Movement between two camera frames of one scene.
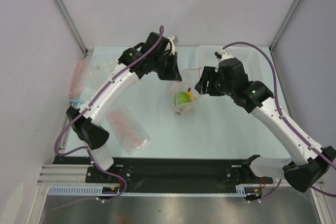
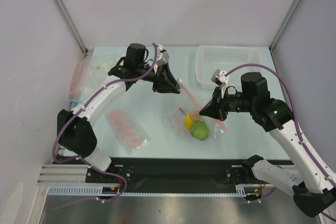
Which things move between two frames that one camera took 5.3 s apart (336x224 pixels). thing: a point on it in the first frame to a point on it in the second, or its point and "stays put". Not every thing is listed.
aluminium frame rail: [64, 174] stays put
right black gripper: [212, 83] to [220, 106]
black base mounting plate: [166, 171] stays put
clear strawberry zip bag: [185, 96] to [186, 121]
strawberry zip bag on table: [132, 135] stays put
